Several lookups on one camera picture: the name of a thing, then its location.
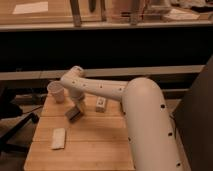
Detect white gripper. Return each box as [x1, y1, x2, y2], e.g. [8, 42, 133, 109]
[65, 101, 85, 122]

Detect white rectangular eraser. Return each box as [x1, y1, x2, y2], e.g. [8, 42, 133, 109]
[96, 97, 107, 113]

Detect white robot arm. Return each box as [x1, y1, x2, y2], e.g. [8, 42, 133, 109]
[60, 66, 184, 171]

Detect white ceramic cup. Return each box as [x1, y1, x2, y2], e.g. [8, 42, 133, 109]
[47, 81, 65, 103]

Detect white cloth sponge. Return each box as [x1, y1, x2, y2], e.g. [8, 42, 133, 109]
[51, 128, 66, 150]

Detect black office chair base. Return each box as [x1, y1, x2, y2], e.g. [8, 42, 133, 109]
[0, 88, 39, 154]

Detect white paper sheet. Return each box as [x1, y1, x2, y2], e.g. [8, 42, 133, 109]
[13, 1, 49, 14]

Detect dark panel at right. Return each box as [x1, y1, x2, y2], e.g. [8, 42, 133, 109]
[174, 55, 213, 171]

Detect wooden frame post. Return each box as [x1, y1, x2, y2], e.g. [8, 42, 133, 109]
[70, 0, 82, 27]

